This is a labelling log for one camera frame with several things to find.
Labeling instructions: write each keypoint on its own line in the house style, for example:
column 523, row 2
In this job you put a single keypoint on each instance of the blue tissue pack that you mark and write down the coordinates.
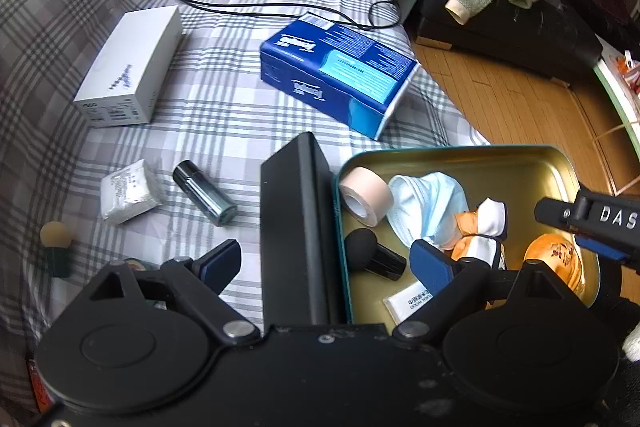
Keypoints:
column 347, row 76

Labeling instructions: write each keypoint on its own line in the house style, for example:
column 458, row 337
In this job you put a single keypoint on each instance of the orange satin pouch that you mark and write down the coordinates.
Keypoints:
column 561, row 256

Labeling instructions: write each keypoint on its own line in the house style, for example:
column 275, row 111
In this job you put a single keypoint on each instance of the dark metallic cylinder bottle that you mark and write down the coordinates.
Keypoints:
column 216, row 205

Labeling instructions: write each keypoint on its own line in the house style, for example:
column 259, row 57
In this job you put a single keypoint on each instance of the white printed card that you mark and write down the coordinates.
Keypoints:
column 404, row 303

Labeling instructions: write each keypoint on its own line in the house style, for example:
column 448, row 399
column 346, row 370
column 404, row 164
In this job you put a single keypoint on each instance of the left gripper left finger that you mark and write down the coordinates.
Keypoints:
column 196, row 286

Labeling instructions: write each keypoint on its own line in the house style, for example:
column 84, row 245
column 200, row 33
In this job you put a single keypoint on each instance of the gold metal tin tray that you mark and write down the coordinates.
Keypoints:
column 518, row 175

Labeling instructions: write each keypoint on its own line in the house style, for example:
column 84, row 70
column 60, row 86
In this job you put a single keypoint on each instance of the orange white plush doll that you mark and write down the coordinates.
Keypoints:
column 483, row 232

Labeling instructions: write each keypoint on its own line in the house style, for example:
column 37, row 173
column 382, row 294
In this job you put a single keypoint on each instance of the green white coffee table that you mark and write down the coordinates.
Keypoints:
column 611, row 69

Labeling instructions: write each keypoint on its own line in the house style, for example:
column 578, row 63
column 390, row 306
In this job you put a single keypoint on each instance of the black makeup brush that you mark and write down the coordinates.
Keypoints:
column 364, row 253

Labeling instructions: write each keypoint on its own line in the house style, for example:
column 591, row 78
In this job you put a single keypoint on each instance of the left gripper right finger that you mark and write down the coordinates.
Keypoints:
column 458, row 289

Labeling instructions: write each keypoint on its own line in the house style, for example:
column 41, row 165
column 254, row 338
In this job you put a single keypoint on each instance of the beige tape roll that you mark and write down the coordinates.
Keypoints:
column 366, row 196

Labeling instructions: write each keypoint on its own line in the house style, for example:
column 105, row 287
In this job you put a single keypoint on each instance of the green tape roll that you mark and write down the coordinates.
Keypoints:
column 140, row 265

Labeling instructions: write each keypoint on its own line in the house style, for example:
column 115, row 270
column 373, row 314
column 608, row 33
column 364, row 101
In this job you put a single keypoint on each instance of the mushroom brush green handle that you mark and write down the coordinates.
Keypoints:
column 56, row 239

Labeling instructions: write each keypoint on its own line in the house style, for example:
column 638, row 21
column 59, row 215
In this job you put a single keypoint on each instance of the white phone box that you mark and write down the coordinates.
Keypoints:
column 124, row 81

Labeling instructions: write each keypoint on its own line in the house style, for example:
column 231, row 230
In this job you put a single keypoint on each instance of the light blue face mask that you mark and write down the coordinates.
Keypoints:
column 426, row 208

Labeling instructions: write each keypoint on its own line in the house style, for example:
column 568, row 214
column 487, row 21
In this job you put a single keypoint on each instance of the small white packet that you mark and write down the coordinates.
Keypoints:
column 129, row 192

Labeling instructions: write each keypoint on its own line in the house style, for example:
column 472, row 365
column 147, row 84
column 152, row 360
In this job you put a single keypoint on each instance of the right hand black glove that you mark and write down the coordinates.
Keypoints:
column 623, row 398

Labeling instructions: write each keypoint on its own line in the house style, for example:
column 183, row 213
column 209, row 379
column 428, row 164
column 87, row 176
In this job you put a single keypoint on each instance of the black tin lid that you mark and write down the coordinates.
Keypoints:
column 300, row 262

